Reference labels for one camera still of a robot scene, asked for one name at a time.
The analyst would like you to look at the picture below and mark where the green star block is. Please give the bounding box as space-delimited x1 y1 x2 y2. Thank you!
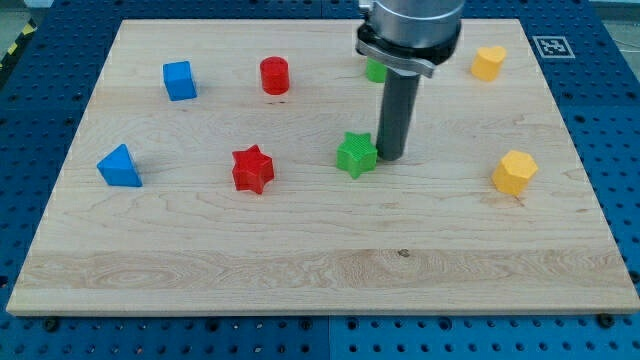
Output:
336 132 378 179

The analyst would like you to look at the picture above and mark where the red star block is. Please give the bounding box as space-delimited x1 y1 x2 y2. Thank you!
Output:
232 144 275 194

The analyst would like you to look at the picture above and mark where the wooden board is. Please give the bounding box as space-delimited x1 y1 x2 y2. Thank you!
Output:
7 19 639 317

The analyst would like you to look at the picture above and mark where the red cylinder block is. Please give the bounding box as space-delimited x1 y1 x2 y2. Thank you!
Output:
259 56 290 95

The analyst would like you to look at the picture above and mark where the green block behind rod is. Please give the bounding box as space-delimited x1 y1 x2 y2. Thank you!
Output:
365 57 387 83

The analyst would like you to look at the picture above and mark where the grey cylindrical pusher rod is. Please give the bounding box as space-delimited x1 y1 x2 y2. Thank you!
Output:
376 68 420 161

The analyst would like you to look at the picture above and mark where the blue cube block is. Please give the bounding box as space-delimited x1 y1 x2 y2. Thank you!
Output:
162 61 197 101

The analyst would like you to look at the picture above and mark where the yellow hexagon block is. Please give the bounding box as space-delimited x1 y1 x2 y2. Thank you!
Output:
491 150 538 196

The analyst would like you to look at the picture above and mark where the blue triangle block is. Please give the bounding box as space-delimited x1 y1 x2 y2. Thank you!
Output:
96 144 143 187

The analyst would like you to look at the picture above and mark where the yellow heart block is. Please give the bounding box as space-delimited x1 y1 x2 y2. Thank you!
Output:
470 46 507 82

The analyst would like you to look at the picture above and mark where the fiducial marker tag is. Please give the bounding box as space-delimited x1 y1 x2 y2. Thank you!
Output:
533 35 575 59

